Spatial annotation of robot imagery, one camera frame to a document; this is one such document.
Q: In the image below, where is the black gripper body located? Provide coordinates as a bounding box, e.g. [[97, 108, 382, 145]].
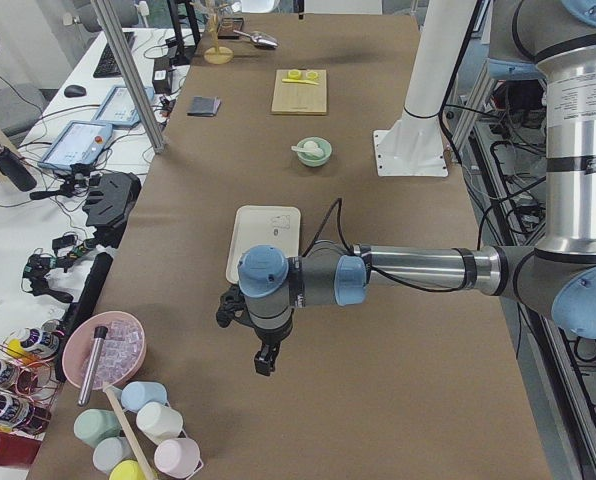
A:
[[215, 287, 284, 350]]

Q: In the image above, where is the white ceramic spoon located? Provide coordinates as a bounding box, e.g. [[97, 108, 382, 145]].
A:
[[291, 145, 324, 156]]

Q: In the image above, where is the white steamed bun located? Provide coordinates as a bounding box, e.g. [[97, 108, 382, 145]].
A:
[[303, 141, 321, 154]]

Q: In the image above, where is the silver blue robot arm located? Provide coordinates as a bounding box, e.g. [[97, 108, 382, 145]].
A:
[[216, 1, 596, 376]]

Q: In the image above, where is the pink bowl with ice cubes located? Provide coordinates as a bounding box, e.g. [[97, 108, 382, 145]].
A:
[[62, 311, 147, 390]]

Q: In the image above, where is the mint green bowl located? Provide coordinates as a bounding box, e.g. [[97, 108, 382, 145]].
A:
[[296, 137, 332, 167]]

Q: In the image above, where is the beige rabbit tray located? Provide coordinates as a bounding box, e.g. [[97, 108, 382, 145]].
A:
[[226, 205, 301, 284]]

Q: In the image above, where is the white cup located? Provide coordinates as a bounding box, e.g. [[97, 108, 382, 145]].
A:
[[136, 402, 184, 445]]

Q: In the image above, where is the pink cup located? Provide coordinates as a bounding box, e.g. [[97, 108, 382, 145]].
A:
[[154, 438, 203, 479]]

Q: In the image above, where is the light blue cup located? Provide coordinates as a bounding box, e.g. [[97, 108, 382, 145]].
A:
[[121, 381, 168, 413]]

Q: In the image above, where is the metal cylinder tube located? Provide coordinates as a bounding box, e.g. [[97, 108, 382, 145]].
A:
[[77, 325, 109, 407]]

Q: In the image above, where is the black plastic housing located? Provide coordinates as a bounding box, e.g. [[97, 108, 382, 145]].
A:
[[82, 172, 141, 248]]

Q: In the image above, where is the yellow cup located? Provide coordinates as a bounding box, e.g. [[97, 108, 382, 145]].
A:
[[109, 460, 146, 480]]

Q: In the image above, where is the grey cup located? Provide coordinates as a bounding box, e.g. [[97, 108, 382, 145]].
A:
[[92, 437, 133, 474]]

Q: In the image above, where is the mint green cup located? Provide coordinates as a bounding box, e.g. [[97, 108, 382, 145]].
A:
[[73, 409, 121, 448]]

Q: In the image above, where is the grey cloth stack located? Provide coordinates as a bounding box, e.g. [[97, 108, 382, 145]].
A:
[[187, 96, 221, 117]]

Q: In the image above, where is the bamboo cutting board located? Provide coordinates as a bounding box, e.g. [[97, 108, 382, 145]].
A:
[[271, 69, 328, 115]]

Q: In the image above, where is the near teach pendant tablet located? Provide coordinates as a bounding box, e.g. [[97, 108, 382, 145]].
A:
[[38, 121, 113, 171]]

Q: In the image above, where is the teach pendant tablet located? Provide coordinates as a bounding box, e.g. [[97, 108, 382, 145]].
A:
[[92, 85, 140, 128], [38, 121, 113, 171]]

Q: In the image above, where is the far teach pendant tablet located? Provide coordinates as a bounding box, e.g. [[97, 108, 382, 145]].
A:
[[92, 85, 140, 128]]

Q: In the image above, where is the yellow plastic knife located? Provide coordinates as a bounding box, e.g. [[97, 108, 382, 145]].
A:
[[281, 78, 319, 86]]

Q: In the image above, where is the lower lemon slice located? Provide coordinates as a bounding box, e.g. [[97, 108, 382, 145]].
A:
[[287, 69, 302, 80]]

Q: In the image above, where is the lemon slice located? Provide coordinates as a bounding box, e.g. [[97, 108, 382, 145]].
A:
[[305, 70, 319, 81], [287, 69, 302, 80]]

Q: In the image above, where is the upper lemon slice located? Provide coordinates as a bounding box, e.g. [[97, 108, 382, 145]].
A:
[[305, 70, 319, 81]]

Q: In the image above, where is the wooden stand with base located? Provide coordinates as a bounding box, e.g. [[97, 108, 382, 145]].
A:
[[191, 0, 242, 65]]

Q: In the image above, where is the black water bottle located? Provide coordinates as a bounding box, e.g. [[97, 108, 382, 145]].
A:
[[0, 143, 37, 192]]

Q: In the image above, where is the metal scoop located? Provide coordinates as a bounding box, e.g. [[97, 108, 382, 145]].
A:
[[234, 30, 279, 49]]

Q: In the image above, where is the black computer mouse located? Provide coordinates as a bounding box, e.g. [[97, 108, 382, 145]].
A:
[[63, 84, 87, 98]]

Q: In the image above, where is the black keyboard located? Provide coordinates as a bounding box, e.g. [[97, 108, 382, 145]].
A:
[[93, 44, 121, 78]]

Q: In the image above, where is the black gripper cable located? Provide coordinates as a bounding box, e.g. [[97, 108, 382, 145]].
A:
[[300, 197, 467, 294]]

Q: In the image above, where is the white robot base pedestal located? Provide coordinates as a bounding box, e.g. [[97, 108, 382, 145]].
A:
[[374, 0, 477, 177]]

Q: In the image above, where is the aluminium frame post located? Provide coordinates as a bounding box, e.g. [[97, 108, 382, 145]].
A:
[[90, 0, 165, 154]]

